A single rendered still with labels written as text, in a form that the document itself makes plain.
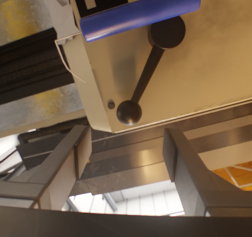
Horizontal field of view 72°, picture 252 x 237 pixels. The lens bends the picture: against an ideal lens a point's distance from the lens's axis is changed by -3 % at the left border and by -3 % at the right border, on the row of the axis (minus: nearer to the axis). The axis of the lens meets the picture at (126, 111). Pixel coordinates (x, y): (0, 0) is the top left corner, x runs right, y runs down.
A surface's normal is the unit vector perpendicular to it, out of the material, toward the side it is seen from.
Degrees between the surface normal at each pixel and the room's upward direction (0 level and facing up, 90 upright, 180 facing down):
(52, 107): 90
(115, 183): 90
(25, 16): 90
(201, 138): 90
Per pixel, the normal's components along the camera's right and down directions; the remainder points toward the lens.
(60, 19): -0.56, 0.46
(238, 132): -0.04, 0.27
